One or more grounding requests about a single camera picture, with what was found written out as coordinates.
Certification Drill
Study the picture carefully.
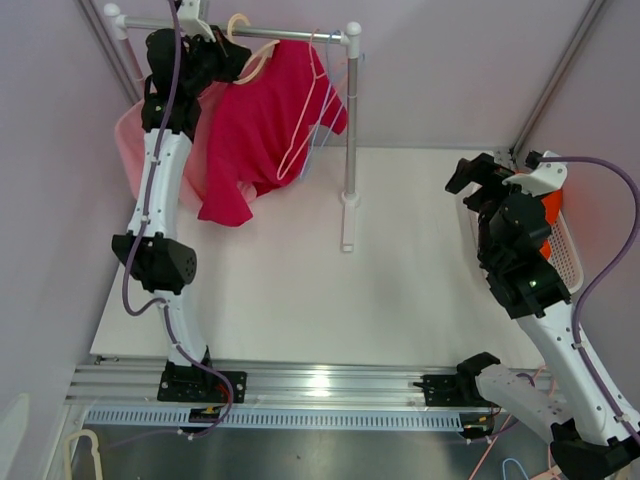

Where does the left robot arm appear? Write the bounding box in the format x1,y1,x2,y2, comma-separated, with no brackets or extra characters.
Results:
111,28,250,404

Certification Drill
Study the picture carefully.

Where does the magenta t shirt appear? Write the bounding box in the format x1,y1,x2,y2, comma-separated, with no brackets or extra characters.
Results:
198,40,347,227

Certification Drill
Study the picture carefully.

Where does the aluminium mounting rail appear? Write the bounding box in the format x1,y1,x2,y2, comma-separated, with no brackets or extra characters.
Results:
64,357,456,411

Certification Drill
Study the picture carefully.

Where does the orange t shirt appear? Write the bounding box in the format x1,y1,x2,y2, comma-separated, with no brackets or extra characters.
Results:
540,190,563,260

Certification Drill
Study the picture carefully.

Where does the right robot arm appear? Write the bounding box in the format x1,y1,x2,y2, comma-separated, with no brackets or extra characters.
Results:
417,153,639,479

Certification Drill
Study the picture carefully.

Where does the pink t shirt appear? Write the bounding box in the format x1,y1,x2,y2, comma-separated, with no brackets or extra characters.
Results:
114,83,227,213

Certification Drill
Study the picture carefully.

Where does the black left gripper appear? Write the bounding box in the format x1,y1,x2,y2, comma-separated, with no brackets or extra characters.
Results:
181,25,250,96

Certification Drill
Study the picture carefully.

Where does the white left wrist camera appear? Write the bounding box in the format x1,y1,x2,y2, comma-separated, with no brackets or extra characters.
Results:
177,0,215,41

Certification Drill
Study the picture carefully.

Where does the white perforated laundry basket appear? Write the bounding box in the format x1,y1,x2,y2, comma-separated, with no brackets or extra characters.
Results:
469,149,585,301

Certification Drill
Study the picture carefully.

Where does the light blue wire hanger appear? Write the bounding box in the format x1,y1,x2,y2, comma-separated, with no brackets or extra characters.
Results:
299,41,348,180

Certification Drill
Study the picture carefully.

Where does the beige hanger on floor left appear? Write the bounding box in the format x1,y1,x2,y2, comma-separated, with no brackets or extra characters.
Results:
64,428,105,480

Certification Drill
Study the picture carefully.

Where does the metal clothes rack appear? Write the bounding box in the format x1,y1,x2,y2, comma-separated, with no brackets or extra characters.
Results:
128,1,362,253

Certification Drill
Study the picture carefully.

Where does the white slotted cable duct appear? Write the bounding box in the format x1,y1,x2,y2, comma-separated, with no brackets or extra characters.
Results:
84,405,488,433

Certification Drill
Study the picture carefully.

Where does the pink hanger on floor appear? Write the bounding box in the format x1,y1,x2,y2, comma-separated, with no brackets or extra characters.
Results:
467,369,561,480

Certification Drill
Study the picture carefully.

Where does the blue hanger on floor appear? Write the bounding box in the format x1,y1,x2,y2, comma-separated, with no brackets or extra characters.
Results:
501,457,529,480

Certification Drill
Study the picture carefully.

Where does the beige hanger of magenta shirt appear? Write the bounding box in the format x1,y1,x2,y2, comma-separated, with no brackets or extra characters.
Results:
226,13,280,85

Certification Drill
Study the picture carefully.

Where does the pink wire hanger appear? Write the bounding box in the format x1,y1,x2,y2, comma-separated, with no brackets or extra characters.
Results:
276,30,333,180

